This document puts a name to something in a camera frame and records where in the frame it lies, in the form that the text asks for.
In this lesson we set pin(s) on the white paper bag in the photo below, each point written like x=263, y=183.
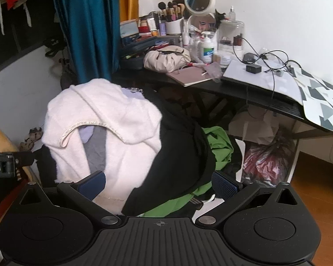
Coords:
x=255, y=124

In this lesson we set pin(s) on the white round vanity mirror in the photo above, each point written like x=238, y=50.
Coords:
x=200, y=0

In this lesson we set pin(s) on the glass dome jar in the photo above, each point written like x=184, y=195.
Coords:
x=231, y=34

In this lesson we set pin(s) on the white hanging garment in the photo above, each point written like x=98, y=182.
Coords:
x=26, y=11

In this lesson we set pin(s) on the black makeup case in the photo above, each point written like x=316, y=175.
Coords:
x=138, y=48

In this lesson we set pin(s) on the pink notebook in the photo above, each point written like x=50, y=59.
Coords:
x=190, y=76

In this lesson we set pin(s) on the grey garment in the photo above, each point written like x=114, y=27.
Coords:
x=95, y=149

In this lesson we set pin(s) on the black charger block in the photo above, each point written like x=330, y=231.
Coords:
x=253, y=68

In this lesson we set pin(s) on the teal curtain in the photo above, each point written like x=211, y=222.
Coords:
x=86, y=19

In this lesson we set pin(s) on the wooden chair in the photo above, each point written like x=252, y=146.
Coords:
x=0, y=135

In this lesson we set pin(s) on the bunch of makeup brushes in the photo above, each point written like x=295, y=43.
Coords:
x=172, y=9

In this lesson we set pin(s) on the white pump lotion bottle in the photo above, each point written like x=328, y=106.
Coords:
x=207, y=50

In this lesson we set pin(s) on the brown sandals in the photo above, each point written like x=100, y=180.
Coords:
x=30, y=140

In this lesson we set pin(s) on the red plastic bag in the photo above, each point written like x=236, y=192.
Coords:
x=266, y=158

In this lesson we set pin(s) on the beige pouch bag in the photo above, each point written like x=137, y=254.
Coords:
x=166, y=59

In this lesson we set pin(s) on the white cream jar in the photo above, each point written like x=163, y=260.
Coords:
x=222, y=59

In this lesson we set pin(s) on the white brush cup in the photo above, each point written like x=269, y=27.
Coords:
x=174, y=27

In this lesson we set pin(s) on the eyeshadow palette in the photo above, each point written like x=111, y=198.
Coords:
x=129, y=29

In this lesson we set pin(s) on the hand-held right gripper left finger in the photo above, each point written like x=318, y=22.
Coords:
x=95, y=184

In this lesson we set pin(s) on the green garment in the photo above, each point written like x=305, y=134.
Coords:
x=219, y=141

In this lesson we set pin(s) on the pink knit sweater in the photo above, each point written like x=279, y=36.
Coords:
x=122, y=122

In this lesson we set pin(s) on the clear spray bottle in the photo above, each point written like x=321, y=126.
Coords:
x=232, y=13

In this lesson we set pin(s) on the black garment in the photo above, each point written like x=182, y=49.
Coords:
x=177, y=158

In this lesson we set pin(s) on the dark grey mouse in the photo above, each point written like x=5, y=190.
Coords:
x=249, y=57

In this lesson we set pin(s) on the black desk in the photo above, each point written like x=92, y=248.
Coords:
x=280, y=108

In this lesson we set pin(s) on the white laptop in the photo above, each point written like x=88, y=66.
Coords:
x=252, y=81

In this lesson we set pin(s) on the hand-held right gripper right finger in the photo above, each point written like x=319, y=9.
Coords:
x=224, y=184

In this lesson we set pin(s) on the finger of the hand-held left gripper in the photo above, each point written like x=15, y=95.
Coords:
x=24, y=159

